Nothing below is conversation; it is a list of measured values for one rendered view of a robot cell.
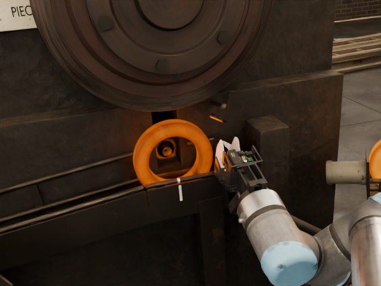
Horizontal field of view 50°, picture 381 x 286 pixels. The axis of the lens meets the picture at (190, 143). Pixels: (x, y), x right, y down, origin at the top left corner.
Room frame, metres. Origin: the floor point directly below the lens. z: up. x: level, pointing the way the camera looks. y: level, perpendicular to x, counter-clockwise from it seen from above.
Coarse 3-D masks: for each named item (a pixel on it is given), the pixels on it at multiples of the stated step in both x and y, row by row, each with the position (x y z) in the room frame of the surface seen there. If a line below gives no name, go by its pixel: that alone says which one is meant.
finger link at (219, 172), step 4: (216, 156) 0.86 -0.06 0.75; (216, 160) 0.85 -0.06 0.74; (216, 164) 0.84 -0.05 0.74; (216, 168) 0.83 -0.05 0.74; (220, 168) 0.82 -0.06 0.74; (216, 172) 0.81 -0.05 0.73; (220, 172) 0.81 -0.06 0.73; (216, 176) 0.81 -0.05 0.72; (220, 176) 0.80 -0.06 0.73; (220, 180) 0.79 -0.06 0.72
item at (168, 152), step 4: (160, 144) 0.94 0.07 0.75; (164, 144) 0.94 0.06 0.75; (168, 144) 0.94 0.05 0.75; (172, 144) 0.95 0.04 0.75; (160, 148) 0.94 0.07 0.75; (164, 148) 0.93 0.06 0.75; (168, 148) 0.93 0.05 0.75; (172, 148) 0.94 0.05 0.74; (160, 152) 0.94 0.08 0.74; (164, 152) 0.93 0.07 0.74; (168, 152) 0.93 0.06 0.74; (172, 152) 0.94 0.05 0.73; (164, 156) 0.93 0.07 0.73; (168, 156) 0.94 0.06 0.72
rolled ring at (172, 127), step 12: (168, 120) 0.87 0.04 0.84; (180, 120) 0.87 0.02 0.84; (144, 132) 0.86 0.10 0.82; (156, 132) 0.84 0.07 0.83; (168, 132) 0.85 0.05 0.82; (180, 132) 0.85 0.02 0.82; (192, 132) 0.86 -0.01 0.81; (144, 144) 0.83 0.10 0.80; (156, 144) 0.84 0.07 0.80; (204, 144) 0.86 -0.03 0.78; (144, 156) 0.83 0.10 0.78; (204, 156) 0.86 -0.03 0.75; (144, 168) 0.83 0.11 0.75; (192, 168) 0.88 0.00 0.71; (204, 168) 0.86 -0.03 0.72; (144, 180) 0.83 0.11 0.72; (156, 180) 0.84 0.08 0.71; (192, 180) 0.86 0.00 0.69
